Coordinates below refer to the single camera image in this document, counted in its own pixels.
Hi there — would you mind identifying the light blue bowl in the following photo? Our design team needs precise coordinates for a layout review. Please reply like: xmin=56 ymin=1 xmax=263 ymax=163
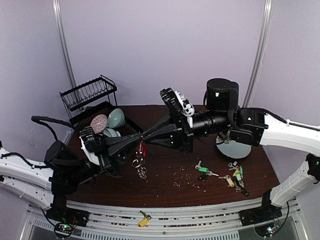
xmin=103 ymin=128 xmax=121 ymax=138

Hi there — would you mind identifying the green key tag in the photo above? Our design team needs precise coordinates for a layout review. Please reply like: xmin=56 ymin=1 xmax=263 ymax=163
xmin=233 ymin=166 xmax=243 ymax=182
xmin=195 ymin=160 xmax=219 ymax=177

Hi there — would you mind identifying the light blue flower plate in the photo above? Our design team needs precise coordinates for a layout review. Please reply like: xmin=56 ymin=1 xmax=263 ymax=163
xmin=216 ymin=137 xmax=252 ymax=159

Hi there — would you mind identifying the yellow key tag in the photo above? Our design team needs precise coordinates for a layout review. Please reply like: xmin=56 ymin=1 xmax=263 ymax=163
xmin=137 ymin=210 xmax=152 ymax=228
xmin=218 ymin=175 xmax=235 ymax=188

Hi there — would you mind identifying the pink patterned bowl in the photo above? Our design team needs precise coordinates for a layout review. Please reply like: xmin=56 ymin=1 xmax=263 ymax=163
xmin=90 ymin=114 xmax=108 ymax=134

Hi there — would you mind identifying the green ceramic bowl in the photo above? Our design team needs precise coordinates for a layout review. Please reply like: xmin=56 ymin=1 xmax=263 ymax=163
xmin=108 ymin=108 xmax=126 ymax=129

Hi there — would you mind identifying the red handled key ring holder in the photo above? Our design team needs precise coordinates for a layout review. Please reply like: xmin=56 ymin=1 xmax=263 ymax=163
xmin=131 ymin=141 xmax=148 ymax=180

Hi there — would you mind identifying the left aluminium frame post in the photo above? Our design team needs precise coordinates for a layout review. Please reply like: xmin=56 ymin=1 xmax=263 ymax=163
xmin=52 ymin=0 xmax=76 ymax=88

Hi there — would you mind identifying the right aluminium frame post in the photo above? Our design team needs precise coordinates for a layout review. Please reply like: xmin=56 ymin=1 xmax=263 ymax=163
xmin=242 ymin=0 xmax=274 ymax=108

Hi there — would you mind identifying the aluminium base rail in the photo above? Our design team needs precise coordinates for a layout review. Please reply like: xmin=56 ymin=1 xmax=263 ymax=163
xmin=21 ymin=196 xmax=310 ymax=240

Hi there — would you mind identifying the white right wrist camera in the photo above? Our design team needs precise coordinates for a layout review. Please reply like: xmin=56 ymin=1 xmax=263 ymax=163
xmin=159 ymin=87 xmax=195 ymax=128

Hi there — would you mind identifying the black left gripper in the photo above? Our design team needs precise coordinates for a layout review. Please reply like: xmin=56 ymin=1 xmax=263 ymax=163
xmin=68 ymin=133 xmax=142 ymax=185

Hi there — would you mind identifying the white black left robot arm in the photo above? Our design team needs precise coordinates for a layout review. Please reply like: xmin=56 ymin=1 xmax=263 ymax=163
xmin=0 ymin=122 xmax=146 ymax=227

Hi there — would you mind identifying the black key tag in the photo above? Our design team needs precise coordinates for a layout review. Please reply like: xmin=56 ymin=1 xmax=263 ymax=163
xmin=197 ymin=174 xmax=208 ymax=181

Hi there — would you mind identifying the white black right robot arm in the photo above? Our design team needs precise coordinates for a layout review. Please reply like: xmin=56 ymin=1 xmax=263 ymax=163
xmin=143 ymin=78 xmax=320 ymax=226

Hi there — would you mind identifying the aluminium frame post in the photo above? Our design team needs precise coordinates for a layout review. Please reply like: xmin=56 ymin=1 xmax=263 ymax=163
xmin=242 ymin=0 xmax=274 ymax=108
xmin=52 ymin=0 xmax=76 ymax=88

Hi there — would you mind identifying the black wire dish rack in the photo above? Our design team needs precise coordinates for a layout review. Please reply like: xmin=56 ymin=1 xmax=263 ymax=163
xmin=59 ymin=74 xmax=146 ymax=141

